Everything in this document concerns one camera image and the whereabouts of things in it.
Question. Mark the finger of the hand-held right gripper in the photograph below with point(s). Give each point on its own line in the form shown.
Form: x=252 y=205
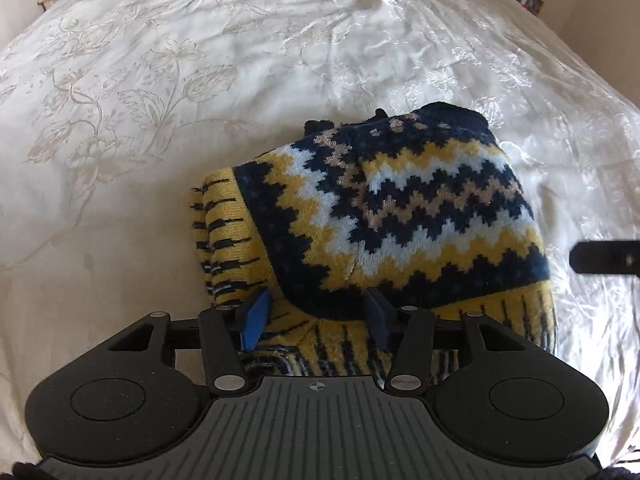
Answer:
x=607 y=257

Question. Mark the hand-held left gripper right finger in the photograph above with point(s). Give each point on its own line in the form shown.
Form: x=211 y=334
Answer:
x=380 y=317

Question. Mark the navy yellow patterned knit sweater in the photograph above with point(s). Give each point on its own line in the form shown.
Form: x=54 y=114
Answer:
x=400 y=210

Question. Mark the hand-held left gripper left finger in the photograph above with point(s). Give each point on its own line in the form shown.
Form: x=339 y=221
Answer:
x=255 y=317

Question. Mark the white embroidered bedspread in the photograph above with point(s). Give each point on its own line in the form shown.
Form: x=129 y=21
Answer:
x=175 y=135

